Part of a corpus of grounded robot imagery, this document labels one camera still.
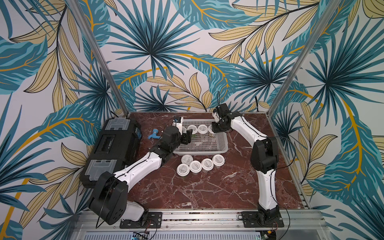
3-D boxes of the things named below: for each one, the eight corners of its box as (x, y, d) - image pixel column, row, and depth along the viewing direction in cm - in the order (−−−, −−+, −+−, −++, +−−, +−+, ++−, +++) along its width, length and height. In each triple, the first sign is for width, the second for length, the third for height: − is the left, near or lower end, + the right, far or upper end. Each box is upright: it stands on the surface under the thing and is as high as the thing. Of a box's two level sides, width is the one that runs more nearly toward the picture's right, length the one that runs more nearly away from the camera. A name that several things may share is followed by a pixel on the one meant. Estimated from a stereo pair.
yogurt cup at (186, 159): (181, 166, 93) (181, 162, 89) (181, 158, 96) (181, 154, 92) (193, 166, 93) (193, 162, 89) (193, 158, 96) (193, 154, 92)
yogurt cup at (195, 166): (189, 175, 89) (189, 170, 84) (189, 165, 93) (189, 160, 88) (201, 175, 89) (201, 170, 84) (200, 165, 93) (201, 160, 88)
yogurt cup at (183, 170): (175, 176, 89) (174, 171, 83) (180, 167, 93) (179, 161, 87) (186, 181, 88) (185, 176, 82) (190, 171, 92) (190, 166, 86)
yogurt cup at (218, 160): (212, 169, 92) (213, 164, 86) (211, 159, 96) (212, 154, 90) (223, 169, 92) (225, 164, 86) (221, 159, 96) (223, 154, 90)
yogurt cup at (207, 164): (201, 174, 90) (202, 169, 84) (201, 163, 94) (201, 158, 88) (212, 174, 90) (214, 169, 84) (211, 163, 94) (213, 158, 88)
